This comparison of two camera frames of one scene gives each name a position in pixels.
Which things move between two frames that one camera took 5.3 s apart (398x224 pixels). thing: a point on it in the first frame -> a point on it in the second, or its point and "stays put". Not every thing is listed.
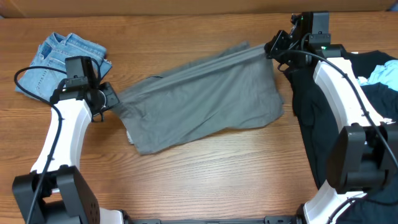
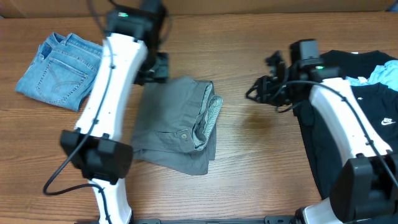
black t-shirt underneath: x=314 y=114 stays put
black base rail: x=277 y=219 stays put
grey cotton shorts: x=234 y=86 -> x=174 y=124
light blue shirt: x=386 y=73 stays put
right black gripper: x=275 y=45 -> x=264 y=95
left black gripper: x=112 y=98 -> x=161 y=75
